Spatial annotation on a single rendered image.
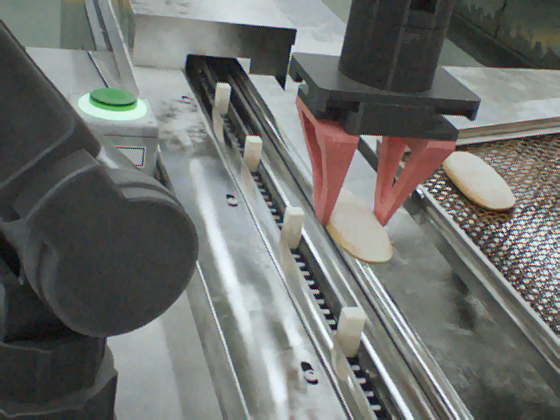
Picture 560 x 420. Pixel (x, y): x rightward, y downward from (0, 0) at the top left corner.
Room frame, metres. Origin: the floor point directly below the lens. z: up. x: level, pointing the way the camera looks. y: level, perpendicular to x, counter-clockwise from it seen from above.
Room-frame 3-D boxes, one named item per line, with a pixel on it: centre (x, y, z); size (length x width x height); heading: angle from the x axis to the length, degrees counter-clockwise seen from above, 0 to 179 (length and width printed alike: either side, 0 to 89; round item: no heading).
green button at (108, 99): (0.69, 0.16, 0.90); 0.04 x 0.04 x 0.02
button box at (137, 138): (0.70, 0.16, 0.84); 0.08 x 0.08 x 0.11; 20
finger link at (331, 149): (0.51, -0.04, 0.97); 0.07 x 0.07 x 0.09; 20
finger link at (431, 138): (0.51, -0.05, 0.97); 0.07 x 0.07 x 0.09; 20
